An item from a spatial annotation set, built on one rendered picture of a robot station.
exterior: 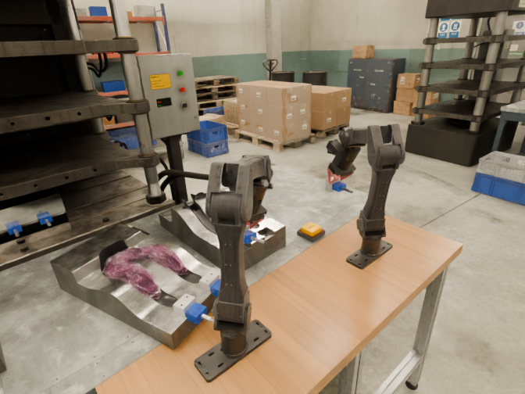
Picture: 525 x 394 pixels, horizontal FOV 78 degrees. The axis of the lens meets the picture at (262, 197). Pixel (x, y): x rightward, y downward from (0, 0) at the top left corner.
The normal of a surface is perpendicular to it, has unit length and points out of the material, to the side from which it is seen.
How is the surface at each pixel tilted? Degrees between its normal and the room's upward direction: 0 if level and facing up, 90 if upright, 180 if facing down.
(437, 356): 0
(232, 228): 81
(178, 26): 90
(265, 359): 0
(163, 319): 0
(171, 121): 90
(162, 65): 90
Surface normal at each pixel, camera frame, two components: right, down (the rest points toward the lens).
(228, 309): -0.22, 0.28
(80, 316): -0.04, -0.90
